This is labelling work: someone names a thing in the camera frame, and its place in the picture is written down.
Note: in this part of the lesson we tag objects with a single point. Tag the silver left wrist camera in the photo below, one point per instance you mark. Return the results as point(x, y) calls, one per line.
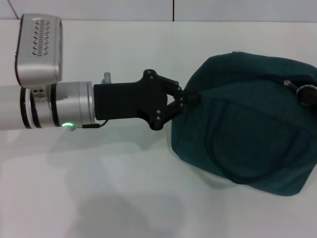
point(39, 49)

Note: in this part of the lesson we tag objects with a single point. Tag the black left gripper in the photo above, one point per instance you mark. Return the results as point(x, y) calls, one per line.
point(128, 104)

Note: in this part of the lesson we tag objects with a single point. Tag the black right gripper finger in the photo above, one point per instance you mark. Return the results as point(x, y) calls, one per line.
point(308, 95)

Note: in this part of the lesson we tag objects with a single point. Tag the teal fabric zipper bag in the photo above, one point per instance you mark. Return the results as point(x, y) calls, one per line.
point(247, 129)

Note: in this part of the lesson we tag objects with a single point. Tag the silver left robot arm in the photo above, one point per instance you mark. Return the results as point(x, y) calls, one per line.
point(49, 106)

